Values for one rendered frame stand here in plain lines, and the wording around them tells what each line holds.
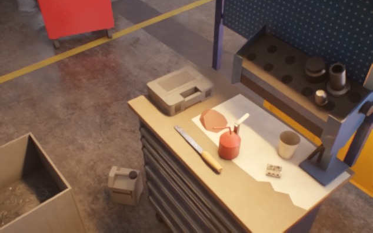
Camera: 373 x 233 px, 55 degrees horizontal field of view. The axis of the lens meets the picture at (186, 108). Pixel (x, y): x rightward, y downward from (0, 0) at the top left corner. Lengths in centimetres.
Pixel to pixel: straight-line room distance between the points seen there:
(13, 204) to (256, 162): 143
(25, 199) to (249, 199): 139
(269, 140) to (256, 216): 38
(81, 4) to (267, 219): 302
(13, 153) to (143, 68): 169
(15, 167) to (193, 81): 124
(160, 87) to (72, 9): 232
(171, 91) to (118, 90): 171
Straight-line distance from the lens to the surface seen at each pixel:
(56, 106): 330
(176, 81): 170
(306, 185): 144
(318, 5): 136
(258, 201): 135
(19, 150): 233
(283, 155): 148
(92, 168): 272
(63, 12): 385
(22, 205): 227
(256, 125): 161
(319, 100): 126
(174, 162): 156
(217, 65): 188
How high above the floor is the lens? 206
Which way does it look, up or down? 42 degrees down
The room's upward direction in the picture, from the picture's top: straight up
